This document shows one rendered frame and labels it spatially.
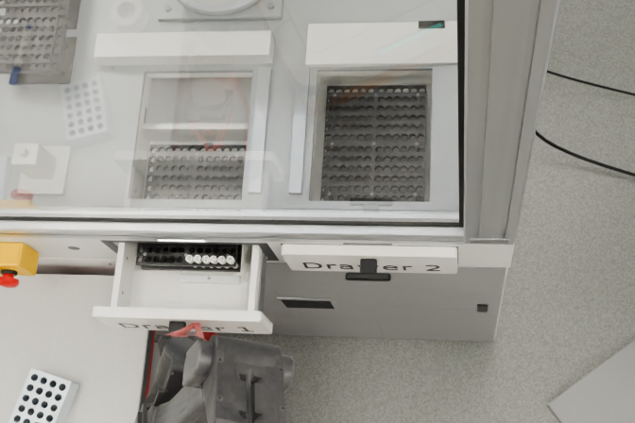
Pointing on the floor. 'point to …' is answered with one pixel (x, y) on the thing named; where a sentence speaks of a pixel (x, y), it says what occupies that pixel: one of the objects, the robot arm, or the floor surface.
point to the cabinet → (362, 301)
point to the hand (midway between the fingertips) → (196, 334)
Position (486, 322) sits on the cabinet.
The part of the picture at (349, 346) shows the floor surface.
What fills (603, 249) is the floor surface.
